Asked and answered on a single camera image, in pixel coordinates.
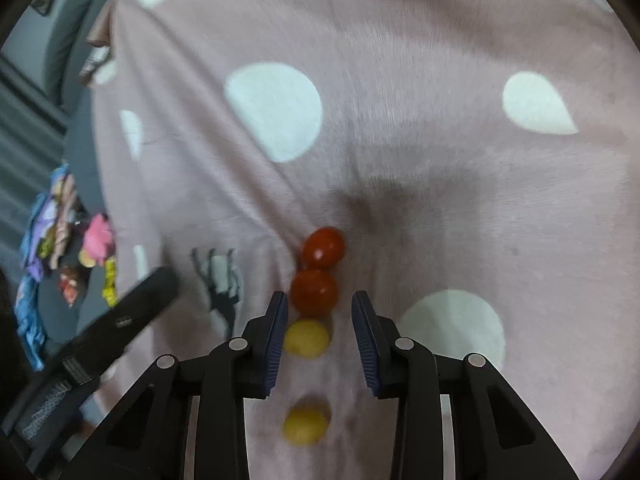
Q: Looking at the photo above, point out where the pink polka dot blanket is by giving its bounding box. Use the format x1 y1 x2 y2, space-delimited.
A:
80 0 636 480

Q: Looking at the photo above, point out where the grey bed sheet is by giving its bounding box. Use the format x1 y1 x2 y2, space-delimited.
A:
0 0 131 346

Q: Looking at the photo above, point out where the red snack packet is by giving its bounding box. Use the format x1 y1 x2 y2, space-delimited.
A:
59 266 83 306

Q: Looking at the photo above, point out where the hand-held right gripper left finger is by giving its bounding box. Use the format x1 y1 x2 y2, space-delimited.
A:
60 290 290 480

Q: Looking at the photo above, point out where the red cherry tomato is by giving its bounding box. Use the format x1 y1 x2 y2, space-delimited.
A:
301 226 347 270
290 269 339 313

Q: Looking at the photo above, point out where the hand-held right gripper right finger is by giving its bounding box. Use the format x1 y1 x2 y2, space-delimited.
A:
351 290 581 480

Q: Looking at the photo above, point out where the pink plush toy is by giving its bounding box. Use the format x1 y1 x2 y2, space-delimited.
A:
82 213 117 267

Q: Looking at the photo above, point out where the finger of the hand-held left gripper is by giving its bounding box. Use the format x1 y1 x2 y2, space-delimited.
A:
60 266 180 386

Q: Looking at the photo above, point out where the yellow candy wrapper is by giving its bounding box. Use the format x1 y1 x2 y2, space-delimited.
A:
101 256 119 307

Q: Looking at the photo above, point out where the grey ribbed panel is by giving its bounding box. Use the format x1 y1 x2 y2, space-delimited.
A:
0 55 71 261

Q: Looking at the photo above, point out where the small yellow fruit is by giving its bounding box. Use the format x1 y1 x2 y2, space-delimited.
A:
285 319 331 359
283 397 332 447

